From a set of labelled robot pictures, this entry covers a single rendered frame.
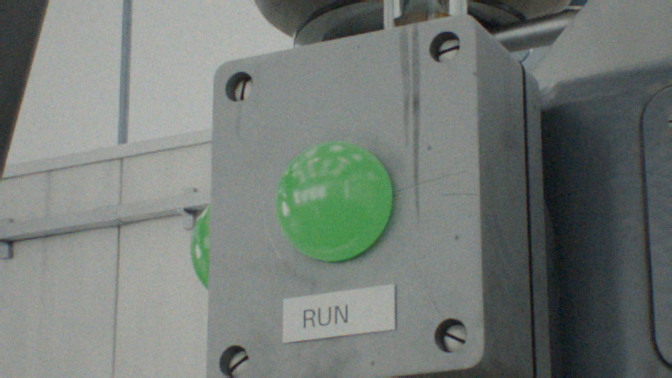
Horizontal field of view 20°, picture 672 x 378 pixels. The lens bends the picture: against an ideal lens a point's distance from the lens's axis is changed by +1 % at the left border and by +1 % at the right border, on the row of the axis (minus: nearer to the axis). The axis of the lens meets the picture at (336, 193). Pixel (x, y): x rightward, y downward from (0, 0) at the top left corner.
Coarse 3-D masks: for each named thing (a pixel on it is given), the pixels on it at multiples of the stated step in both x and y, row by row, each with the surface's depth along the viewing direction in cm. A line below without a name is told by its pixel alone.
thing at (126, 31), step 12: (132, 0) 730; (132, 12) 729; (120, 60) 721; (120, 72) 719; (120, 84) 717; (120, 96) 716; (120, 108) 714; (120, 120) 712; (120, 132) 711; (120, 144) 709
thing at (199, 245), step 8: (208, 208) 49; (200, 216) 49; (208, 216) 48; (200, 224) 49; (208, 224) 48; (192, 232) 49; (200, 232) 48; (208, 232) 48; (192, 240) 49; (200, 240) 48; (208, 240) 48; (192, 248) 49; (200, 248) 48; (208, 248) 48; (192, 256) 49; (200, 256) 48; (208, 256) 48; (192, 264) 49; (200, 264) 48; (208, 264) 48; (200, 272) 48; (208, 272) 48; (200, 280) 49
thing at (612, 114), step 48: (576, 96) 50; (624, 96) 49; (576, 144) 49; (624, 144) 49; (576, 192) 49; (624, 192) 48; (576, 240) 48; (624, 240) 48; (576, 288) 48; (624, 288) 47; (576, 336) 48; (624, 336) 47
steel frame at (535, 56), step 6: (576, 0) 634; (582, 0) 633; (576, 6) 634; (582, 6) 633; (540, 48) 590; (546, 48) 589; (534, 54) 590; (540, 54) 589; (528, 60) 590; (534, 60) 589; (528, 66) 590
